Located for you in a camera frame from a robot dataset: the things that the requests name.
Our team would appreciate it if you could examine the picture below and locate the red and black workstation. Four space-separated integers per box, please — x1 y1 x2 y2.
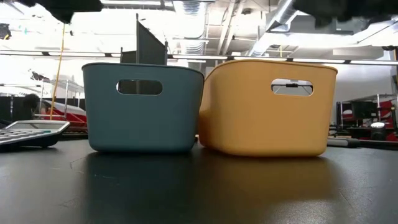
335 93 398 142

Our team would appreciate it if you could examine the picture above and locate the person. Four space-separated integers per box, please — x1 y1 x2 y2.
21 93 43 121

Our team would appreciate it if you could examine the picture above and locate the metal frame rack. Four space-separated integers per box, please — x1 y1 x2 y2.
34 79 85 121

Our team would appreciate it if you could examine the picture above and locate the yellow plastic bin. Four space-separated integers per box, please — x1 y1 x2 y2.
198 59 338 157

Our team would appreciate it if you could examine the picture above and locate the yellow vertical pole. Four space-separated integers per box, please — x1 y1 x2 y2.
49 23 67 121

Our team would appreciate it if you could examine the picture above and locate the blue plastic bin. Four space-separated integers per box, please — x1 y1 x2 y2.
81 62 205 154

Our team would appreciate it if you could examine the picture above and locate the long ceiling light rail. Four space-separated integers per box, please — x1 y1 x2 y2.
167 54 398 65

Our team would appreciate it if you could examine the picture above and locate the red and white equipment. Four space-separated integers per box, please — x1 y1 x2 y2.
39 98 88 127

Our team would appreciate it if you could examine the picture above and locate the silver ceiling duct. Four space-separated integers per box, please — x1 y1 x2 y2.
247 0 308 57

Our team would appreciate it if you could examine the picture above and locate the grey desk calculator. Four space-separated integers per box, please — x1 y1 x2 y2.
0 119 71 149

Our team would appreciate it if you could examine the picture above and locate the dark grey divider panel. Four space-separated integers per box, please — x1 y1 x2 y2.
119 13 169 66

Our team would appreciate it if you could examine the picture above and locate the grey cylindrical bar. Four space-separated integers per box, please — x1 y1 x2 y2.
326 138 361 149

